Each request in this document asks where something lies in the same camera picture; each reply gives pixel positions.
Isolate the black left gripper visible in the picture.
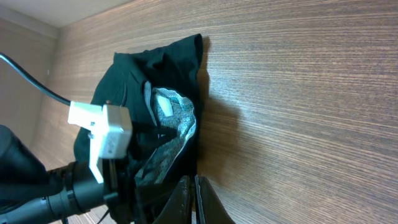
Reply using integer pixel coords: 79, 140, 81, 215
103, 159, 192, 224

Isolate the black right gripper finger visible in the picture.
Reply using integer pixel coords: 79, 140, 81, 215
195, 175, 235, 224

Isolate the black shorts garment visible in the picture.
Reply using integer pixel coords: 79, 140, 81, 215
73, 33, 205, 224

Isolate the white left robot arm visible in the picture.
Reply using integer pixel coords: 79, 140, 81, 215
1, 124, 192, 224

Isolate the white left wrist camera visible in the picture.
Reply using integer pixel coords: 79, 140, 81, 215
68, 101, 133, 184

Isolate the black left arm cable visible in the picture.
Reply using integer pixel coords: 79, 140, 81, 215
0, 52, 72, 106

